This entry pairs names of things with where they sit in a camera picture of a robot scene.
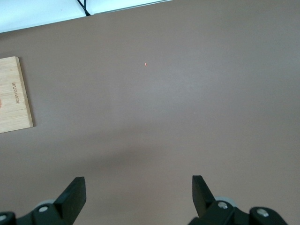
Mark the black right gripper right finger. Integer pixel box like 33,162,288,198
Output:
188,175,288,225

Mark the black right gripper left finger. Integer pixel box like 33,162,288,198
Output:
0,176,86,225

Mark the bamboo cutting board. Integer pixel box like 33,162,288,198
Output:
0,56,34,134

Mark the thin black cable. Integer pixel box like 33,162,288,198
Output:
76,0,91,16

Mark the white table edge rail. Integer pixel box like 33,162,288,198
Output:
0,0,174,33

